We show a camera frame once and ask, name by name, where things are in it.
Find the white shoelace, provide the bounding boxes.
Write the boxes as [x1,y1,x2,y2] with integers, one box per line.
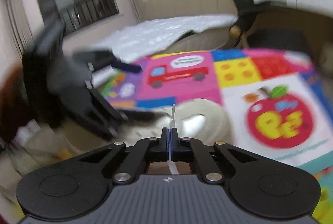
[167,104,179,175]

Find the beige suede sneaker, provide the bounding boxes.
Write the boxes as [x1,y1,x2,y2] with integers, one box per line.
[113,98,233,146]

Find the white fluffy blanket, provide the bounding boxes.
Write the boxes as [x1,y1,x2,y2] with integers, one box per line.
[89,14,238,62]

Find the colourful cartoon play mat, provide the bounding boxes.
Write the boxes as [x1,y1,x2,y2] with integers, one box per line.
[102,49,332,223]

